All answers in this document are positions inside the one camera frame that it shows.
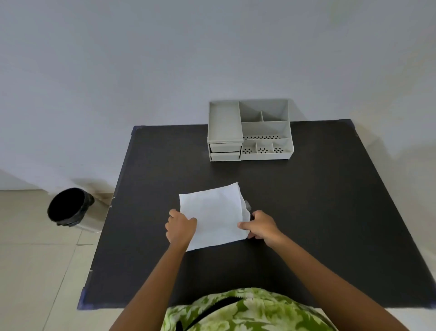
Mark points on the person's right hand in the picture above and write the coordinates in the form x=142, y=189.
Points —
x=264, y=226

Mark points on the person's left hand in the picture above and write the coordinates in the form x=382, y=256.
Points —
x=179, y=230

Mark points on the person's left thumb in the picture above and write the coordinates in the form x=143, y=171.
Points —
x=192, y=224

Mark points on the person's right thumb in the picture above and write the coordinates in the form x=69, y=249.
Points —
x=244, y=225

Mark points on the white cloth sheet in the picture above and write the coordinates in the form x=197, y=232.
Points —
x=213, y=214

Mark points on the person's left forearm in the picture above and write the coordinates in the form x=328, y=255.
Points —
x=150, y=293

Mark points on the person's right forearm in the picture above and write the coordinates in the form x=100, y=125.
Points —
x=327, y=286

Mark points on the small grey object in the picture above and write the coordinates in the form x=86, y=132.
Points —
x=248, y=205

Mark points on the grey organizer drawer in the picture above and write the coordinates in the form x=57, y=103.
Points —
x=225, y=148
x=225, y=156

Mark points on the green floral shirt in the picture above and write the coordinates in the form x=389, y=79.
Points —
x=265, y=313

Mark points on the grey plastic desk organizer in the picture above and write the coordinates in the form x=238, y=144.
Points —
x=262, y=131

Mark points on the steel trash bin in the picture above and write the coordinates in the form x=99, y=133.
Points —
x=92, y=220

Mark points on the black bin liner bag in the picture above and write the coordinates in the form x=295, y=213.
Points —
x=66, y=204

